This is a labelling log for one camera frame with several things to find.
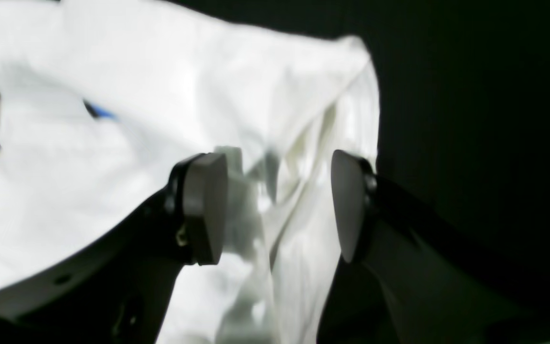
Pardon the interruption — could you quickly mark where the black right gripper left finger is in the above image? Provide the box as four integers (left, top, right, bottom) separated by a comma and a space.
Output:
0, 152, 228, 344

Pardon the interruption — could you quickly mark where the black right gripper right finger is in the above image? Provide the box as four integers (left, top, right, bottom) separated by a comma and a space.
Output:
330, 150, 550, 344

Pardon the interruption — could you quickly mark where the white printed t-shirt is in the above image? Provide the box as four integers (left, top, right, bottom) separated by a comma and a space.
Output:
0, 0, 380, 344

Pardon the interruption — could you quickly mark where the black table cloth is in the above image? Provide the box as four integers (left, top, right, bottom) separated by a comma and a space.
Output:
170, 0, 550, 316

